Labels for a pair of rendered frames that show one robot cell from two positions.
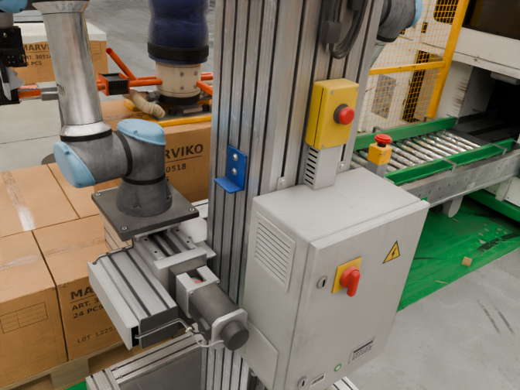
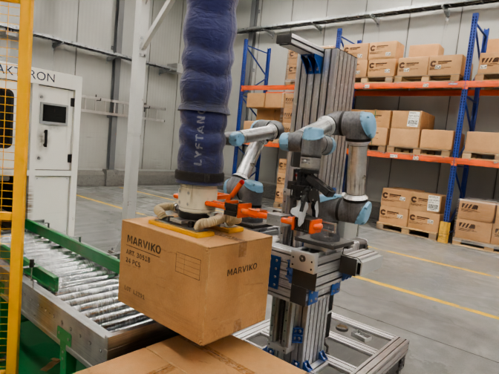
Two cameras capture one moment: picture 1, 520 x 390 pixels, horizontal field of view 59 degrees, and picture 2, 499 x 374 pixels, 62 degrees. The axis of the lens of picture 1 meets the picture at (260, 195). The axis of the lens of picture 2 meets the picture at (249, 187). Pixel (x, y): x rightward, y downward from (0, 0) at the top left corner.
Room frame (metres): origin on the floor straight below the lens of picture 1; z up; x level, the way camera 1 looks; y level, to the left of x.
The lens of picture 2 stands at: (1.93, 2.28, 1.47)
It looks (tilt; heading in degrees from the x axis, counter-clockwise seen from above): 6 degrees down; 258
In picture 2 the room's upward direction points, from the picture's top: 5 degrees clockwise
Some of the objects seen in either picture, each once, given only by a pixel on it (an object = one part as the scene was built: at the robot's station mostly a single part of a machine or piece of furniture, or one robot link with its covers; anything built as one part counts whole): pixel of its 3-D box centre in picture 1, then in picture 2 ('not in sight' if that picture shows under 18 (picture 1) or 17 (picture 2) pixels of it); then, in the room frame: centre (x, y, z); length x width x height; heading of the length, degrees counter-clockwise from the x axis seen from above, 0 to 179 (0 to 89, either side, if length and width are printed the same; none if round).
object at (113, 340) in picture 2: not in sight; (171, 321); (1.82, 0.29, 0.58); 0.70 x 0.03 x 0.06; 38
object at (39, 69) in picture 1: (56, 58); not in sight; (3.22, 1.52, 0.82); 0.60 x 0.40 x 0.40; 127
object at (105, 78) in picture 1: (114, 83); (237, 208); (1.60, 0.56, 1.20); 0.10 x 0.08 x 0.06; 38
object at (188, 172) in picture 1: (177, 156); (192, 268); (1.75, 0.36, 0.87); 0.60 x 0.40 x 0.40; 128
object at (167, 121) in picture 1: (189, 112); (211, 220); (1.67, 0.30, 1.10); 0.34 x 0.10 x 0.05; 128
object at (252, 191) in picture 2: not in sight; (252, 191); (1.40, -0.08, 1.20); 0.13 x 0.12 x 0.14; 124
